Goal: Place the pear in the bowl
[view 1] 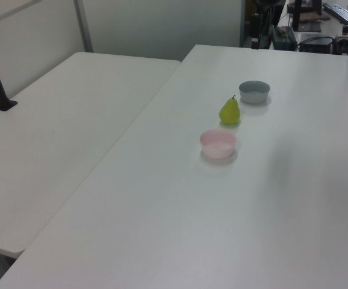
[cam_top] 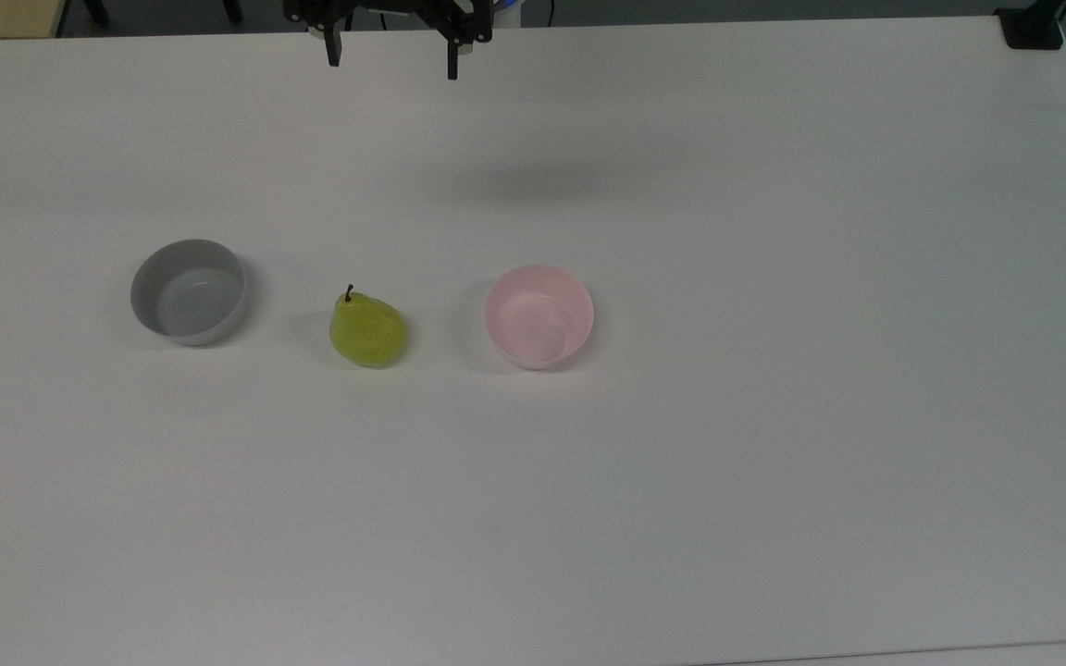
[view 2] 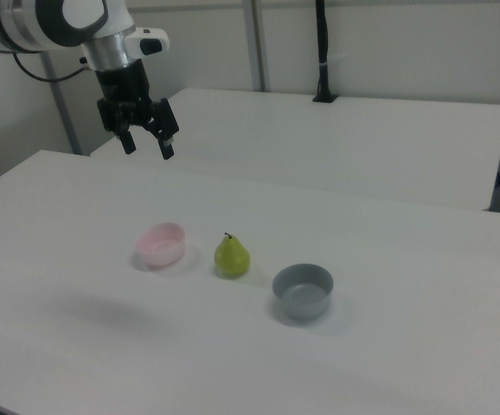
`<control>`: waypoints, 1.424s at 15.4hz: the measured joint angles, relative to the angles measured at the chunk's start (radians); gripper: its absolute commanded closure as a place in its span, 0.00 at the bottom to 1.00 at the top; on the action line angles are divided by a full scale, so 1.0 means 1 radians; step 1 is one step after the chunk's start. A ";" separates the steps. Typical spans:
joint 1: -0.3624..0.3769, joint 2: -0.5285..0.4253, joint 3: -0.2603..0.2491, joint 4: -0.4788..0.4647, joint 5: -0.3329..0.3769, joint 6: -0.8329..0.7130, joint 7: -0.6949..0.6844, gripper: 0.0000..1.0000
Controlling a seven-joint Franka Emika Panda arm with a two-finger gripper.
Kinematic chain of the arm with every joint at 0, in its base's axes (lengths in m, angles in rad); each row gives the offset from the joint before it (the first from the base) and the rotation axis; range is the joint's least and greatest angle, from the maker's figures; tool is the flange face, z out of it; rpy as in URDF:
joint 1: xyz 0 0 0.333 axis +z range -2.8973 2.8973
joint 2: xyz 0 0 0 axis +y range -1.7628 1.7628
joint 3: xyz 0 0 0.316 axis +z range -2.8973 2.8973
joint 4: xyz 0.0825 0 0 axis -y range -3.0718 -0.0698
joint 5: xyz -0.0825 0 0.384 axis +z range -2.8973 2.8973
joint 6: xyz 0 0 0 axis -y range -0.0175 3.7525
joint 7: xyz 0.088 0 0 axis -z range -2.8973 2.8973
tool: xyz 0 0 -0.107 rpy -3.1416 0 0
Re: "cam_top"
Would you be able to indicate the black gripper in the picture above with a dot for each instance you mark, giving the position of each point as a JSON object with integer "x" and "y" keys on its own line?
{"x": 385, "y": 7}

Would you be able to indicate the green pear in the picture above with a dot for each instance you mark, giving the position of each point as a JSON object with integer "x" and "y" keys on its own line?
{"x": 368, "y": 331}

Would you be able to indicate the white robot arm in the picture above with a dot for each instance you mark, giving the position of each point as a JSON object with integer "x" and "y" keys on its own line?
{"x": 507, "y": 6}

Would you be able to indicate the pink bowl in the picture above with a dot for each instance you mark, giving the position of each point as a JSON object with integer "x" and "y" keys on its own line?
{"x": 539, "y": 317}

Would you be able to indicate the grey bowl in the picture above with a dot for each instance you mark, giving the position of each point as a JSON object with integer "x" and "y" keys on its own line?
{"x": 189, "y": 292}

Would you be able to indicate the black furniture leg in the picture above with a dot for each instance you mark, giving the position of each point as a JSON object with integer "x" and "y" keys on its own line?
{"x": 97, "y": 9}
{"x": 231, "y": 9}

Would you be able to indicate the black clamp pole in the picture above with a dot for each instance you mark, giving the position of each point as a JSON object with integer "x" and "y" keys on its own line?
{"x": 1033, "y": 26}

